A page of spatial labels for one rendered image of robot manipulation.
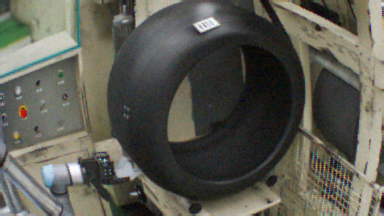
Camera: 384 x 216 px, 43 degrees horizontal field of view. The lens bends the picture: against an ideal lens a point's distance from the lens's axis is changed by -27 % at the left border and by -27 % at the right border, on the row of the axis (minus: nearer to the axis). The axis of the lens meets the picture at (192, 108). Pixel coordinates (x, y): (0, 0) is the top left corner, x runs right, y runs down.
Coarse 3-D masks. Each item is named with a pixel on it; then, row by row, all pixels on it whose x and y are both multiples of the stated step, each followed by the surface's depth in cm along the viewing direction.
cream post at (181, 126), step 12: (144, 0) 196; (156, 0) 195; (168, 0) 197; (180, 0) 199; (144, 12) 199; (180, 96) 212; (180, 108) 214; (192, 108) 216; (168, 120) 213; (180, 120) 215; (192, 120) 217; (168, 132) 215; (180, 132) 217; (192, 132) 219
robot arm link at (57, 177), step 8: (48, 168) 167; (56, 168) 168; (64, 168) 169; (48, 176) 165; (56, 176) 167; (64, 176) 168; (48, 184) 166; (56, 184) 167; (64, 184) 169; (56, 192) 168; (64, 192) 170
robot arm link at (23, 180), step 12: (0, 144) 144; (0, 156) 143; (12, 156) 150; (0, 168) 144; (12, 168) 147; (12, 180) 148; (24, 180) 149; (24, 192) 151; (36, 192) 152; (36, 204) 154; (48, 204) 155; (60, 204) 159
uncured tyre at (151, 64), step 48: (192, 0) 182; (144, 48) 168; (192, 48) 163; (288, 48) 177; (144, 96) 164; (288, 96) 199; (144, 144) 168; (192, 144) 208; (240, 144) 211; (288, 144) 189; (192, 192) 179
